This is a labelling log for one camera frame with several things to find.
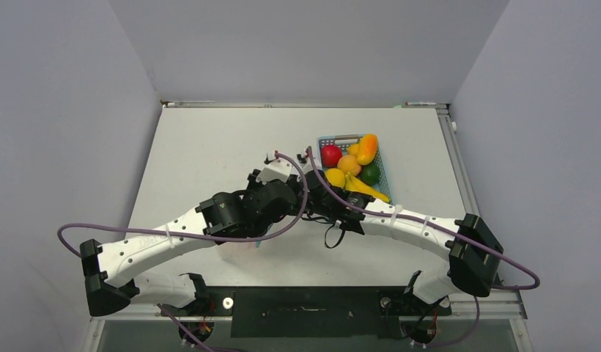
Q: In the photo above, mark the orange yellow mango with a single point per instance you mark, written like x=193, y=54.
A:
x=367, y=149

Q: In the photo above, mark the yellow banana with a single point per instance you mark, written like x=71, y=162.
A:
x=354, y=184

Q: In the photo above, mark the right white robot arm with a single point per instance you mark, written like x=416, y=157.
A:
x=468, y=251

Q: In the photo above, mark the green lime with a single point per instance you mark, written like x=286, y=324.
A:
x=370, y=174

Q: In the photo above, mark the red apple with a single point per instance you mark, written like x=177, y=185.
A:
x=330, y=155

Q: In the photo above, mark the peach fruit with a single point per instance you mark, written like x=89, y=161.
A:
x=349, y=164

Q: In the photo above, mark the yellow lemon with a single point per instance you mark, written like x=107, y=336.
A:
x=336, y=177

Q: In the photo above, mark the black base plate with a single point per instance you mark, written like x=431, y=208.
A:
x=258, y=312

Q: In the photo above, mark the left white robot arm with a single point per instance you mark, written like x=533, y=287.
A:
x=118, y=274

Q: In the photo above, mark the clear zip top bag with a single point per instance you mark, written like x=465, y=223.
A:
x=237, y=252

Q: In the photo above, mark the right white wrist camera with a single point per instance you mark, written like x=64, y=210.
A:
x=304, y=162

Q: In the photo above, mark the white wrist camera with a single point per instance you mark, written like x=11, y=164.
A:
x=275, y=169
x=304, y=162

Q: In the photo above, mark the blue plastic basket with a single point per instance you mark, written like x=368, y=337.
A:
x=348, y=144

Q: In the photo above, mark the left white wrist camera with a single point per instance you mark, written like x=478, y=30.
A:
x=275, y=169

